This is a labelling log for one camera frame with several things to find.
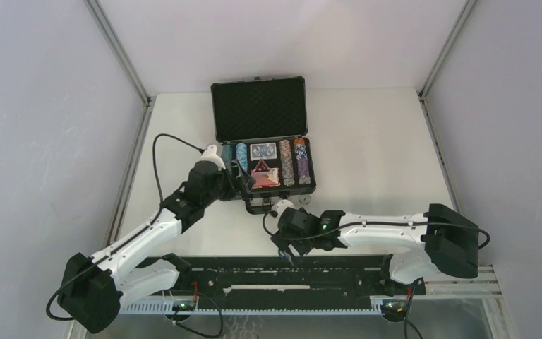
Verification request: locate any red triangular dealer button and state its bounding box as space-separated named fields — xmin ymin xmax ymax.
xmin=252 ymin=160 xmax=271 ymax=173

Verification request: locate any red playing card deck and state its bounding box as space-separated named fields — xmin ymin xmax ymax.
xmin=251 ymin=168 xmax=281 ymax=189

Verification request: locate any white poker chip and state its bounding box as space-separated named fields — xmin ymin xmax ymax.
xmin=299 ymin=194 xmax=311 ymax=206

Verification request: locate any blue playing card deck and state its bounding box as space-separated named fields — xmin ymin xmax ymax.
xmin=249 ymin=143 xmax=277 ymax=161

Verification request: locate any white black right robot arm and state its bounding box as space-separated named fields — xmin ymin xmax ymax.
xmin=266 ymin=200 xmax=490 ymax=294

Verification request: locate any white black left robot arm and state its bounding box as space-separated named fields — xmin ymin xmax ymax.
xmin=45 ymin=160 xmax=255 ymax=333

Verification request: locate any light blue red chip row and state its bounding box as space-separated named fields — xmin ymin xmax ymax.
xmin=236 ymin=143 xmax=248 ymax=172

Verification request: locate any green poker chip row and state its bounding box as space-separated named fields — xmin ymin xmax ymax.
xmin=222 ymin=145 xmax=234 ymax=162

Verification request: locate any blue purple poker chip row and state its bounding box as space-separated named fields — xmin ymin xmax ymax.
xmin=294 ymin=138 xmax=311 ymax=185

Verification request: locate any black poker chip case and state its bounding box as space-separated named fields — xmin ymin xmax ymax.
xmin=210 ymin=76 xmax=317 ymax=215

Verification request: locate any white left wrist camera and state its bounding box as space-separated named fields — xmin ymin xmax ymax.
xmin=200 ymin=145 xmax=226 ymax=170

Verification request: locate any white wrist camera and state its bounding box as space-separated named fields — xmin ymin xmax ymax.
xmin=200 ymin=145 xmax=226 ymax=170
xmin=271 ymin=199 xmax=296 ymax=217

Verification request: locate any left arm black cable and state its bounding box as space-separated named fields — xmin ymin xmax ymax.
xmin=152 ymin=133 xmax=207 ymax=202

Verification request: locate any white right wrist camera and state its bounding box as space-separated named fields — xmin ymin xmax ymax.
xmin=271 ymin=199 xmax=296 ymax=217

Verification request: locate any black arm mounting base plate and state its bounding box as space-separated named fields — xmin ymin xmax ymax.
xmin=121 ymin=255 xmax=428 ymax=315

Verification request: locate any white slotted cable duct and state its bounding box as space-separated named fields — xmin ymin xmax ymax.
xmin=119 ymin=298 xmax=383 ymax=316

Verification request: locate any aluminium frame rail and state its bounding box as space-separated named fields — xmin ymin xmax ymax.
xmin=76 ymin=267 xmax=503 ymax=300

